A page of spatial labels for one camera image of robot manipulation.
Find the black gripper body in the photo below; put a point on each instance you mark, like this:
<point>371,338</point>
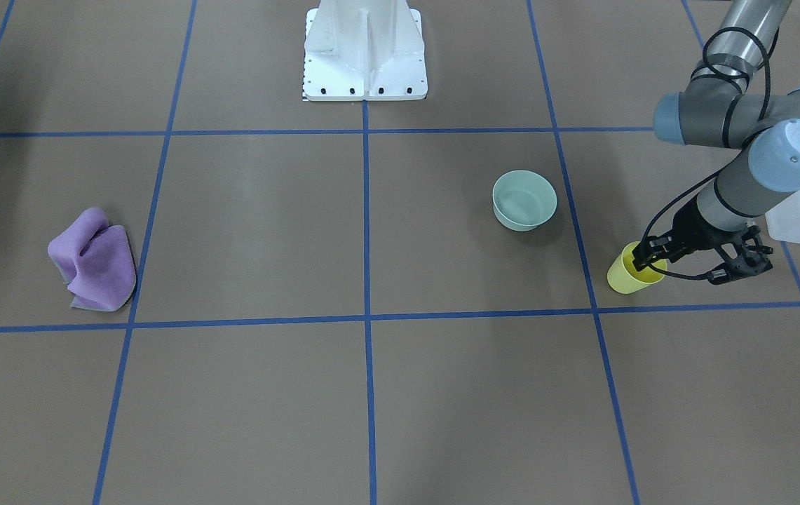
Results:
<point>684,229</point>

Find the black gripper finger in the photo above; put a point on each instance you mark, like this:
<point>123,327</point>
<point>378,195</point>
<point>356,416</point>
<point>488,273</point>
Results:
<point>651,252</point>

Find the yellow plastic cup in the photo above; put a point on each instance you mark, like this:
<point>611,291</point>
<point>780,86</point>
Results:
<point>624,278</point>

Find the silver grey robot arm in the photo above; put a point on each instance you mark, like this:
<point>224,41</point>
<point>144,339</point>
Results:
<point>728,103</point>

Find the mint green bowl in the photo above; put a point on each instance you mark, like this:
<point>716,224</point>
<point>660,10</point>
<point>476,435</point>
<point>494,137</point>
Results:
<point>523,200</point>

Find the purple crumpled cloth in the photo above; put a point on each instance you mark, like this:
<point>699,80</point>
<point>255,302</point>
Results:
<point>96,262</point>

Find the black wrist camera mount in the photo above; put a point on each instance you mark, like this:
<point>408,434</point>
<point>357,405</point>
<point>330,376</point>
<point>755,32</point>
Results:
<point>743,255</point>

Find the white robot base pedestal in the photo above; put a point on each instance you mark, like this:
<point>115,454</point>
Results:
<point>364,50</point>

